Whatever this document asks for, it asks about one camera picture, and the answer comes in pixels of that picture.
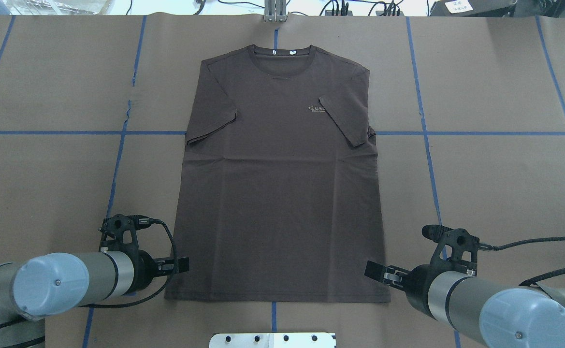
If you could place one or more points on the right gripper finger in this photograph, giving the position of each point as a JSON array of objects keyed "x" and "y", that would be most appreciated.
[{"x": 391, "y": 276}]

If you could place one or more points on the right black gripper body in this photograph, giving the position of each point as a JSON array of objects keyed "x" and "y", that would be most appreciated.
[{"x": 418, "y": 282}]

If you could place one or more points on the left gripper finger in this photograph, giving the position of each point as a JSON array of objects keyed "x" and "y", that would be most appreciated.
[{"x": 172, "y": 266}]

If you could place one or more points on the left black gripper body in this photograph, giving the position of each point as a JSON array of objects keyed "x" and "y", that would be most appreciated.
[{"x": 143, "y": 270}]

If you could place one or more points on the dark brown t-shirt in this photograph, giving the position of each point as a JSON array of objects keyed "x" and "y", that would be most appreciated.
[{"x": 279, "y": 196}]

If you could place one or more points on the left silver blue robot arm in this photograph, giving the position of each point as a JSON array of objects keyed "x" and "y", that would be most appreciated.
[{"x": 52, "y": 284}]

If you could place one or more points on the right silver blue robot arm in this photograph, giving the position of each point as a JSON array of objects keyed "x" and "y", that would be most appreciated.
[{"x": 491, "y": 314}]

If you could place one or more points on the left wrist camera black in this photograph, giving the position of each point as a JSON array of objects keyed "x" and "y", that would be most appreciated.
[{"x": 119, "y": 232}]

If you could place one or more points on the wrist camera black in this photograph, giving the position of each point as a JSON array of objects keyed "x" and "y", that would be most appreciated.
[
  {"x": 456, "y": 250},
  {"x": 119, "y": 232}
]

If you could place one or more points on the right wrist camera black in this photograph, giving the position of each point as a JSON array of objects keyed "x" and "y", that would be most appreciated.
[{"x": 456, "y": 250}]

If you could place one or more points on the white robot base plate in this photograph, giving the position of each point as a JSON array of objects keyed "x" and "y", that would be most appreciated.
[{"x": 274, "y": 340}]

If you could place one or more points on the aluminium frame post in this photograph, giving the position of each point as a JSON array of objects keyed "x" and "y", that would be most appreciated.
[{"x": 275, "y": 11}]

